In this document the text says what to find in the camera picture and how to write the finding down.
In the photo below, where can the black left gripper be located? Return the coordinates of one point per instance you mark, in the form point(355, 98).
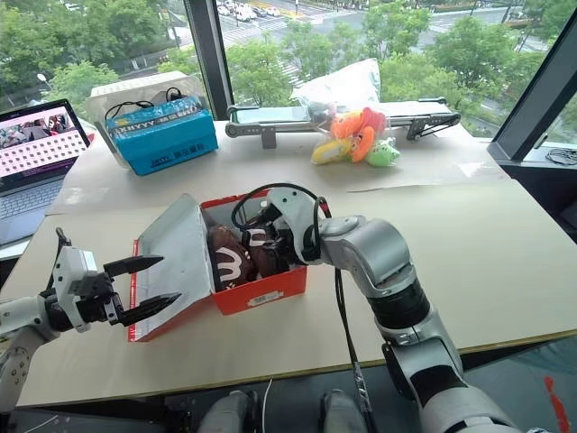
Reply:
point(97, 302)

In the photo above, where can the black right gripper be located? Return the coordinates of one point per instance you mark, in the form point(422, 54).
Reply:
point(281, 245)

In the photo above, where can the brown shoe with white logo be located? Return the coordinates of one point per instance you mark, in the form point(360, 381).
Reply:
point(266, 264)

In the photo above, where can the red cardboard shoebox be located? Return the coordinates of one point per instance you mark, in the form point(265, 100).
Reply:
point(257, 300)

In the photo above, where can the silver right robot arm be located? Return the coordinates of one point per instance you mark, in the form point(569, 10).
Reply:
point(374, 252)

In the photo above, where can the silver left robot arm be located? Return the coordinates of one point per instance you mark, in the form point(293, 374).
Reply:
point(18, 315)

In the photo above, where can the open laptop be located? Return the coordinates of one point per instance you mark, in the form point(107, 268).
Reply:
point(31, 149)

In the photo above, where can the yellow plush toy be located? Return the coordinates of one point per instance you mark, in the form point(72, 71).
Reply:
point(331, 151)

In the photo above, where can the black conveyor belt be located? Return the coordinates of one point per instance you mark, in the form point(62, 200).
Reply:
point(266, 126)

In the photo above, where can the blue cardboard box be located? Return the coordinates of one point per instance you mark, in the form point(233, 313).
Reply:
point(167, 140)

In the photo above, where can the green plush toy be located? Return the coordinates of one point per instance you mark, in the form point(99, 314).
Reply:
point(383, 153)

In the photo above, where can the orange plush toy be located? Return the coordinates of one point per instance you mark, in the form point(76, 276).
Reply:
point(351, 124)

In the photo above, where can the clear plastic bag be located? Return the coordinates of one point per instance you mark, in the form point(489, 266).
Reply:
point(342, 85)

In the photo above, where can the black slanted window pillar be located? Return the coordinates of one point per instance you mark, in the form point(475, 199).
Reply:
point(536, 99)

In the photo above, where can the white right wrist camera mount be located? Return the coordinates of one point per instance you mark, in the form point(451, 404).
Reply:
point(290, 203)

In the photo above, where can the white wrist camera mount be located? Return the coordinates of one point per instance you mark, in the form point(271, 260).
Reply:
point(290, 203)
point(72, 266)

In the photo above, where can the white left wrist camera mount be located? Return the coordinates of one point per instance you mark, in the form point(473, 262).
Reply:
point(72, 266)

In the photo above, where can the black window post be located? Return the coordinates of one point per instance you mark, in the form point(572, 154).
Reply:
point(207, 54)

